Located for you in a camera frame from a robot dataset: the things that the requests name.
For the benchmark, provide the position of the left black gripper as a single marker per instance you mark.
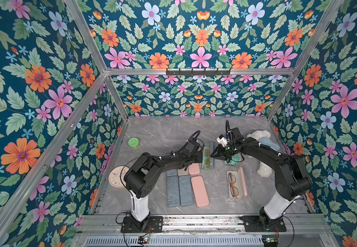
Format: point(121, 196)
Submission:
point(199, 157)

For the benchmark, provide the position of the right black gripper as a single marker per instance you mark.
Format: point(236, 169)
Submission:
point(223, 151)

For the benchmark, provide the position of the pink case with brown glasses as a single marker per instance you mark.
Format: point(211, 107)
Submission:
point(194, 169)

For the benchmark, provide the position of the green case with black glasses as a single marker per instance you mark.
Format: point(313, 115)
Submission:
point(234, 160)

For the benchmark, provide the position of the grey case with black glasses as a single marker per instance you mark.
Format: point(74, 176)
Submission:
point(182, 172)

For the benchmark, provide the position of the green case with olive glasses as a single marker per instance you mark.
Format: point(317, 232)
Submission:
point(208, 161)

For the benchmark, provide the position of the grey case with yellow glasses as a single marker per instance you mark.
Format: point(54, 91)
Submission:
point(186, 197)

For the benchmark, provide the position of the grey case with white glasses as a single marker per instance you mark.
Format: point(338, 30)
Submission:
point(173, 191)

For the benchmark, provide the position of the grey case with red glasses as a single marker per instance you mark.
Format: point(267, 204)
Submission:
point(171, 173)

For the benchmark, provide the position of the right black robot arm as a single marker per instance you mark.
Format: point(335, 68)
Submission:
point(291, 176)

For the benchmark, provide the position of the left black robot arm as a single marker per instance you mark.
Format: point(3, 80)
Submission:
point(143, 175)

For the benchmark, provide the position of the orange blue framed glasses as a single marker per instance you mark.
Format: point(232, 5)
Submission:
point(233, 189)

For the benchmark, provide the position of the white teddy bear blue shirt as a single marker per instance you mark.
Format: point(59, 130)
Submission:
point(266, 142)

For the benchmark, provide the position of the green lidded small jar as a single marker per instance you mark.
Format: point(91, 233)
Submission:
point(134, 143)

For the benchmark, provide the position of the cream analog clock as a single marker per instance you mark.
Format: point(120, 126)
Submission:
point(116, 177)

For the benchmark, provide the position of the black hook rack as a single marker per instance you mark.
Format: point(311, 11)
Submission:
point(197, 72)

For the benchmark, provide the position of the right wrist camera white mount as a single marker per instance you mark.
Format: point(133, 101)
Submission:
point(223, 141)

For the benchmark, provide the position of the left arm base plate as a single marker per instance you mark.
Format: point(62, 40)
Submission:
point(151, 224)

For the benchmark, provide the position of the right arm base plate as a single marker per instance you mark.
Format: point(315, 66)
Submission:
point(257, 223)

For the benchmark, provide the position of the aluminium front rail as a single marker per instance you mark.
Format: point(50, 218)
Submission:
point(230, 223)

